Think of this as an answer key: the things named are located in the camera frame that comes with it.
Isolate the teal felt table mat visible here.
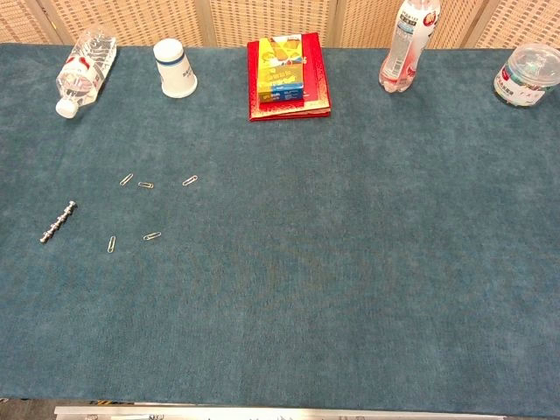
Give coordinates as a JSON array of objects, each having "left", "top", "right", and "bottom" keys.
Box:
[{"left": 0, "top": 42, "right": 560, "bottom": 417}]

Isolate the red hardcover book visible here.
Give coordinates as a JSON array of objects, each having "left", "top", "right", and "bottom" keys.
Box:
[{"left": 247, "top": 32, "right": 333, "bottom": 123}]

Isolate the yellow cardboard box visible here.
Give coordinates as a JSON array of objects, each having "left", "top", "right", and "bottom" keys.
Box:
[{"left": 256, "top": 34, "right": 306, "bottom": 104}]

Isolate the white paper cup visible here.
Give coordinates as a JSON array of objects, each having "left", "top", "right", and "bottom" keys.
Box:
[{"left": 152, "top": 38, "right": 199, "bottom": 99}]

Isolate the woven rattan folding screen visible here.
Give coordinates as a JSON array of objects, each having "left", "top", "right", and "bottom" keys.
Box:
[{"left": 0, "top": 0, "right": 560, "bottom": 50}]

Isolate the pink drink bottle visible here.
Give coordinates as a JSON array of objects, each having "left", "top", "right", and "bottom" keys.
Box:
[{"left": 378, "top": 0, "right": 442, "bottom": 95}]

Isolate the clear water bottle red label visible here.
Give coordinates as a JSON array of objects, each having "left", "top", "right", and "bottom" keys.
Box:
[{"left": 55, "top": 29, "right": 118, "bottom": 119}]

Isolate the clear round plastic jar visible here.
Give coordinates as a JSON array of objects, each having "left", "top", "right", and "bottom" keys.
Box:
[{"left": 493, "top": 42, "right": 560, "bottom": 109}]

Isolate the aluminium rail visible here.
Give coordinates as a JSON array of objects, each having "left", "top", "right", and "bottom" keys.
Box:
[{"left": 54, "top": 405, "right": 508, "bottom": 420}]

